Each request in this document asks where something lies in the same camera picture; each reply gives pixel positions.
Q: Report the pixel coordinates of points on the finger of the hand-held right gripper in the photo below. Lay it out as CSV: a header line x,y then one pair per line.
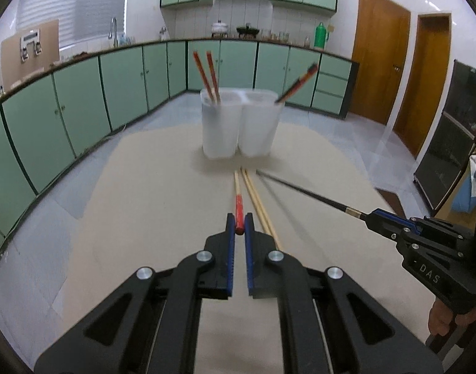
x,y
393,220
386,230

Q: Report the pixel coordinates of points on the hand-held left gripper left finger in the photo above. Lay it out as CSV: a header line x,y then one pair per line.
x,y
231,249

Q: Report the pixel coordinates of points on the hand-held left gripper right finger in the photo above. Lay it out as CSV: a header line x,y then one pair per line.
x,y
249,257

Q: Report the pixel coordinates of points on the red-ended wooden chopstick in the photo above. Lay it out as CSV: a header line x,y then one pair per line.
x,y
238,210
213,76
203,76

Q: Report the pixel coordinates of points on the light bamboo chopstick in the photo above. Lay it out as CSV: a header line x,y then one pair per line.
x,y
255,202
261,206

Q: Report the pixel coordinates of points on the black chopstick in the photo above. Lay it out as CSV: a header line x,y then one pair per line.
x,y
312,194

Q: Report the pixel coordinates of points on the translucent plastic cup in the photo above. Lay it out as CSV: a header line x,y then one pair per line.
x,y
240,124

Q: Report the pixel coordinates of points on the dark chopsticks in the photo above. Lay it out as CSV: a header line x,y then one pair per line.
x,y
298,83

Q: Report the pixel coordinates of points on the person's right hand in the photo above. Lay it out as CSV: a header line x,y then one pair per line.
x,y
440,319

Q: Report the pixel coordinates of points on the blue cloth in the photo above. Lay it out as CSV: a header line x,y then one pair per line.
x,y
466,198

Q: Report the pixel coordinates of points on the black cabinet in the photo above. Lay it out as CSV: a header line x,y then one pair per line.
x,y
444,144

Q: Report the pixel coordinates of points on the plain wooden door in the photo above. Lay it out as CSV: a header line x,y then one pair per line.
x,y
425,81

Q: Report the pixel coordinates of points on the green thermos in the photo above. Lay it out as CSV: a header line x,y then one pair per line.
x,y
319,36

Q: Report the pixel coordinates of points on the green lower kitchen cabinets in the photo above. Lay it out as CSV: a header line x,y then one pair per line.
x,y
82,93

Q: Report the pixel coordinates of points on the black wok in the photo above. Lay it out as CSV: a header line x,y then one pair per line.
x,y
247,30

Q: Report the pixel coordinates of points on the white cooking pot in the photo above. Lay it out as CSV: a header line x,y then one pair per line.
x,y
219,28

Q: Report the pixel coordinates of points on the small metal kettle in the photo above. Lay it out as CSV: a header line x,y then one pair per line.
x,y
163,32

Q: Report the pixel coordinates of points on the metal kitchen faucet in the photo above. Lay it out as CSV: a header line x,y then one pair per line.
x,y
114,37

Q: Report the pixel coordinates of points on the white grey mounted device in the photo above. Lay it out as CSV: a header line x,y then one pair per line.
x,y
31,45

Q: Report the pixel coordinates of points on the brown wooden board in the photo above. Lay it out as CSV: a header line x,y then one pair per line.
x,y
12,62

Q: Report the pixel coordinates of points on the white window blind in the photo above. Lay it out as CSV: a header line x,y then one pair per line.
x,y
72,7

